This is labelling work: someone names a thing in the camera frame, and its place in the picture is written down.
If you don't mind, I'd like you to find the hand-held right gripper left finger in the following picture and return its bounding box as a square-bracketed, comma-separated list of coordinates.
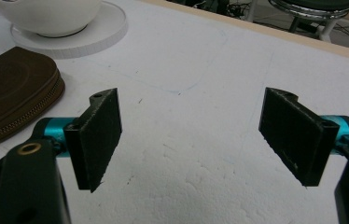
[32, 87, 123, 194]

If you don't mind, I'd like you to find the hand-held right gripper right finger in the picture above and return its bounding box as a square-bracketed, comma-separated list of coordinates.
[258, 87, 349, 188]

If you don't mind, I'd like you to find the brown zippered pouch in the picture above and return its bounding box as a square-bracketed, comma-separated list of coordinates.
[0, 46, 66, 149]

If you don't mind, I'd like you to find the white round coaster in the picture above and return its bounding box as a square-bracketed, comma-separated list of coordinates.
[9, 0, 129, 60]

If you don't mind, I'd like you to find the chrome stool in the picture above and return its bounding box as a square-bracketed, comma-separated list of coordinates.
[245, 0, 349, 43]

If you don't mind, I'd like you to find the white round bowl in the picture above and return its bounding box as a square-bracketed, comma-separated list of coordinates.
[0, 0, 103, 38]

